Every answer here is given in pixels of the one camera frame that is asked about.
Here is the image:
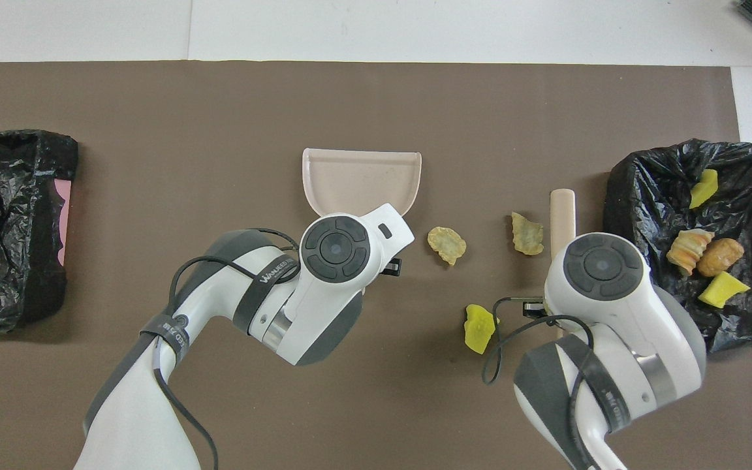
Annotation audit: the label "brown paper table mat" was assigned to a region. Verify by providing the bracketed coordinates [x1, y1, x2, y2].
[0, 61, 752, 470]

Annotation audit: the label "pink plastic bin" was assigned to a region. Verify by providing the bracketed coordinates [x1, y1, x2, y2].
[55, 180, 73, 267]

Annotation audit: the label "beige hand brush black bristles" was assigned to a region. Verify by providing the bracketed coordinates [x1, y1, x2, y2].
[549, 188, 576, 259]

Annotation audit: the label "thin yellow sponge scrap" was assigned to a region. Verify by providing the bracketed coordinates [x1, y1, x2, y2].
[689, 168, 720, 210]

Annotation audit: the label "yellow sponge piece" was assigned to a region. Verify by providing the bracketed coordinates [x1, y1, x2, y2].
[698, 271, 751, 309]
[464, 304, 501, 355]

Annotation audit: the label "beige plastic dustpan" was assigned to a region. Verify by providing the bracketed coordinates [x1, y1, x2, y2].
[302, 148, 422, 217]

